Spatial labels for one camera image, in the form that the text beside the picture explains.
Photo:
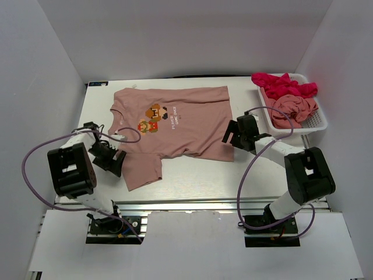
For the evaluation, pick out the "white perforated plastic basket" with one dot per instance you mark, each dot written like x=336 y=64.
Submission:
x=315 y=123

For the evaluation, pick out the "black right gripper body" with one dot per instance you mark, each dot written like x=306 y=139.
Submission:
x=237 y=139

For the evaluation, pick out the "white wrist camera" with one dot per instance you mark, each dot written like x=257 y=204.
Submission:
x=117 y=139
x=254 y=115

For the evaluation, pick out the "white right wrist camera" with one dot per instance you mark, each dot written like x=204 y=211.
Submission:
x=254 y=115

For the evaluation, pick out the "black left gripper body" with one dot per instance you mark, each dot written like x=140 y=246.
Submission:
x=105 y=154

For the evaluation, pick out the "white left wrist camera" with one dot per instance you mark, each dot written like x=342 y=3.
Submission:
x=117 y=139

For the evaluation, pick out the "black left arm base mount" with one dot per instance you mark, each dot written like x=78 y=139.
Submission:
x=120 y=234

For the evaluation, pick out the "coral pink t shirt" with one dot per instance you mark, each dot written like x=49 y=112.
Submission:
x=296 y=108

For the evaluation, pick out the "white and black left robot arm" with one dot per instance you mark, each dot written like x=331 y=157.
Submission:
x=72 y=167

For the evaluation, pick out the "dusty pink t shirt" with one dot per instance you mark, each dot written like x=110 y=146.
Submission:
x=169 y=124

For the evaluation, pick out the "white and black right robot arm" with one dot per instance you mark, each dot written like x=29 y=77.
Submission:
x=308 y=175

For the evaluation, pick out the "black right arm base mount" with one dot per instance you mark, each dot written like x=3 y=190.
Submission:
x=282 y=235

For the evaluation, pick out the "magenta t shirt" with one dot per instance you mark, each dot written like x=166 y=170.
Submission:
x=279 y=86

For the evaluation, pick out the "black xdof label sticker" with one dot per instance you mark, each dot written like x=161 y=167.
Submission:
x=98 y=83

